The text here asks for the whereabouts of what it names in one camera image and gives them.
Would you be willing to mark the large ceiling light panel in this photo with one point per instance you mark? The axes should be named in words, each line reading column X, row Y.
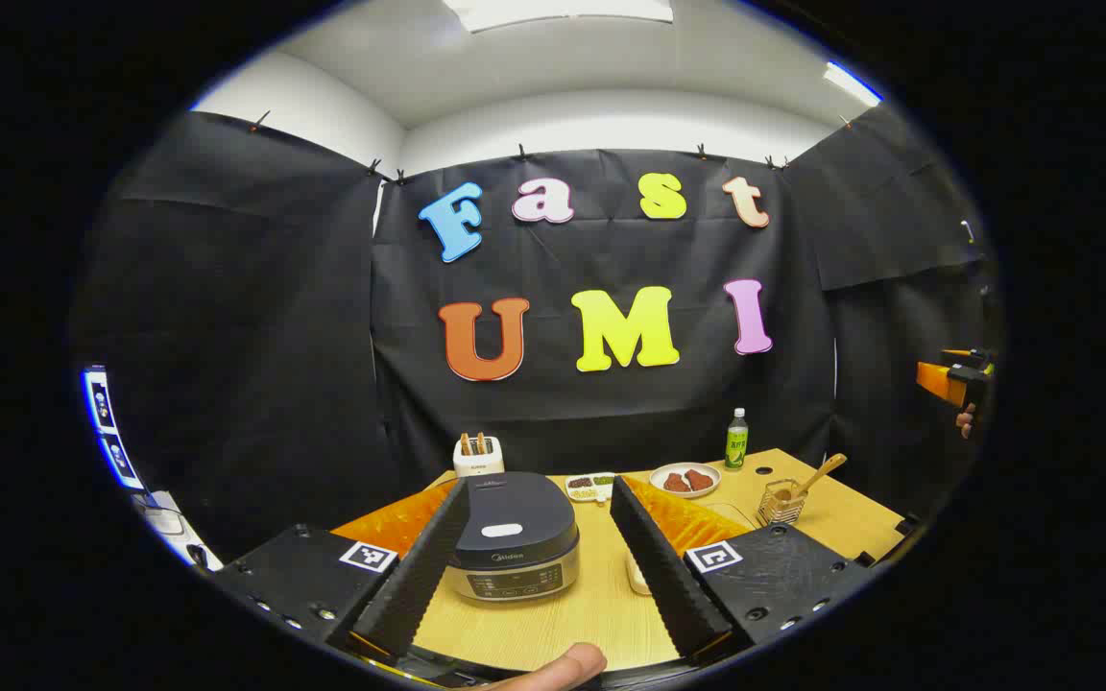
column 563, row 11

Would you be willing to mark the brown meat piece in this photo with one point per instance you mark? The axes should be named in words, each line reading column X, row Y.
column 676, row 483
column 701, row 480

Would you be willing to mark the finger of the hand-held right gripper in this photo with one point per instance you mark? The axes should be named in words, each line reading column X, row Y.
column 942, row 382

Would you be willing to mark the white round plate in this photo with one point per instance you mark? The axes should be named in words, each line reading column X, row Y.
column 683, row 494

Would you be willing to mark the wooden spoon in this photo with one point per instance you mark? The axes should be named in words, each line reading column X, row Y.
column 817, row 477

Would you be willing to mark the white rice container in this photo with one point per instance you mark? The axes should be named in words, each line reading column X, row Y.
column 639, row 576

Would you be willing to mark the dark grey rice cooker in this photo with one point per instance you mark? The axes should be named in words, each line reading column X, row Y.
column 515, row 518

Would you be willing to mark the white side desk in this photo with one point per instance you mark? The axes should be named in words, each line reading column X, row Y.
column 169, row 537

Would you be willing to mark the white toaster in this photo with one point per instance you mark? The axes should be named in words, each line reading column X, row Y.
column 478, row 465

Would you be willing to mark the green drink bottle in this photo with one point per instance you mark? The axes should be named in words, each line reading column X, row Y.
column 736, row 446

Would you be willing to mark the computer monitor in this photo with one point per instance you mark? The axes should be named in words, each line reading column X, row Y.
column 107, row 422

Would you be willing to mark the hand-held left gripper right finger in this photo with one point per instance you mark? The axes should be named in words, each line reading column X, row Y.
column 663, row 576

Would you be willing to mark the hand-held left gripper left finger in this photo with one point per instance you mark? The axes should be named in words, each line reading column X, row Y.
column 419, row 576

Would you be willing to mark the black computer mouse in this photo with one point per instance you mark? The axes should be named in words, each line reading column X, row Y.
column 199, row 556

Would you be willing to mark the white divided bean dish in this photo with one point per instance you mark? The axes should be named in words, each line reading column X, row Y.
column 589, row 488

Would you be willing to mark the small ceiling light panel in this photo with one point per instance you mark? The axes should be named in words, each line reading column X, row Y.
column 851, row 83

